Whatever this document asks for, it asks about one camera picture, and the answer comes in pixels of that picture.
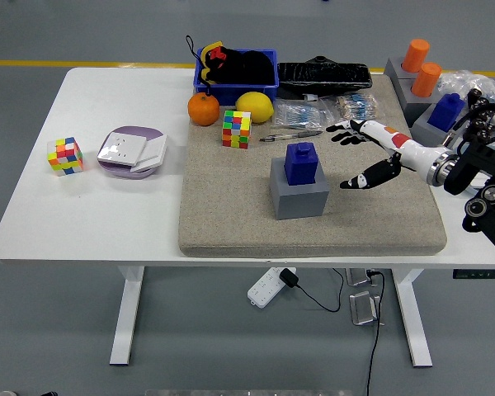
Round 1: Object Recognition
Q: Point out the thin black adapter cable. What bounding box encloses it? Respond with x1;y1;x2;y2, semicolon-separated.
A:
295;267;346;314

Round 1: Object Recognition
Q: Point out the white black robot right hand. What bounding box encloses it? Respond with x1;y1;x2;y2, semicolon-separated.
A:
325;119;442;191

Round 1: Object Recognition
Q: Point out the white socket panel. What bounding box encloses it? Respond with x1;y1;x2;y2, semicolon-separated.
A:
97;131;149;167

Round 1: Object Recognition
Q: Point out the grey square seal holder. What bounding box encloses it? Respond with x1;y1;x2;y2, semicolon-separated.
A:
410;105;459;148
269;157;330;221

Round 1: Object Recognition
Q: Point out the grey-brown mat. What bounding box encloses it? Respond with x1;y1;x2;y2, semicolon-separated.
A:
177;73;447;259

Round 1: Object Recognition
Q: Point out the white table leg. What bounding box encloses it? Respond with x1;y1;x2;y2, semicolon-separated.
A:
391;268;433;368
109;266;146;366

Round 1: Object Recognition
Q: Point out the orange fruit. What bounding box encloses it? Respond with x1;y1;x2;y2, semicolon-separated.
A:
186;92;221;127

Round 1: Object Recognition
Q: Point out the clear bag of blue resistors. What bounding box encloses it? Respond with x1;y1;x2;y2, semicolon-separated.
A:
271;98;335;132

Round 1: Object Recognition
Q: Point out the silver black pen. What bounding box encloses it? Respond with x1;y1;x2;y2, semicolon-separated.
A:
258;130;325;144

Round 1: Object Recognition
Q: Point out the black cloth pouch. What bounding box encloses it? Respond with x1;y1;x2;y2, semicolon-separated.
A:
220;47;275;86

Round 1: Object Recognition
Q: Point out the white switch panel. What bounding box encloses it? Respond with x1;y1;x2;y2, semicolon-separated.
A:
130;134;168;173

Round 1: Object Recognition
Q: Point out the clear plastic bag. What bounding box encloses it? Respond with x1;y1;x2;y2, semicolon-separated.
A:
436;68;495;108

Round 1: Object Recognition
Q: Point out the clear acrylic stand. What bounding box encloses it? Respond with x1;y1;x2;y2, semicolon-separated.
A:
345;267;375;288
349;290;383;328

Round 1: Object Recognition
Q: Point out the yellow lemon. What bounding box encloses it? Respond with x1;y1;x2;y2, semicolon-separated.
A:
235;91;275;124

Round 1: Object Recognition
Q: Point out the long black power cable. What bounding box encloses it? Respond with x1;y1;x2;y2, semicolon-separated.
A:
365;270;387;396

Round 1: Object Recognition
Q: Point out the white power strip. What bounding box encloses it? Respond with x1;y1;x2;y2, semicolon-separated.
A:
247;266;297;309

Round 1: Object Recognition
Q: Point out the multicolour puzzle cube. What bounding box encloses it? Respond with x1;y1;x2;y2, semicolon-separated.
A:
221;109;252;150
46;136;85;177

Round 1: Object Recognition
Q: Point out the blue square seal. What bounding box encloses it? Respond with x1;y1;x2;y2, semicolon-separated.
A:
283;141;324;186
427;92;466;132

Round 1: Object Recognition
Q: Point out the clear bag of mixed resistors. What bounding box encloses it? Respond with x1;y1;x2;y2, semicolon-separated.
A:
325;92;387;124

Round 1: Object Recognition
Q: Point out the black power adapter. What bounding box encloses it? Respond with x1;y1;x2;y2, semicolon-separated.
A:
279;267;300;289

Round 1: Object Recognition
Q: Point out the orange cylinder seal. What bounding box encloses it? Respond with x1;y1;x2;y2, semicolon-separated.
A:
411;62;442;98
402;38;431;72

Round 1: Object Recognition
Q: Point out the grey round-hole seal holder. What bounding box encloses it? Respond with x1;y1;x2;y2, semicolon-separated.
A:
384;56;413;86
395;73;441;127

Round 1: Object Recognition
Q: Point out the black table control panel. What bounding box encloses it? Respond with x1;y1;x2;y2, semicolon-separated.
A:
452;268;495;281

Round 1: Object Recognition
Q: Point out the black wrapped long device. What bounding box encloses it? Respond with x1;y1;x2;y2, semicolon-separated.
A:
276;54;373;92

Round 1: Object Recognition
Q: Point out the blue plastic bin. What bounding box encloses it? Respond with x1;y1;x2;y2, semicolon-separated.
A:
192;48;280;106

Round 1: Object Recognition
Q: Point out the yellow black red tool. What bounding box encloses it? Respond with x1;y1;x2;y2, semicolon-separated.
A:
199;40;228;86

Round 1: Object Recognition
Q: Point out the black lanyard strap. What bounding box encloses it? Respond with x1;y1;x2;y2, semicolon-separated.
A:
184;35;214;98

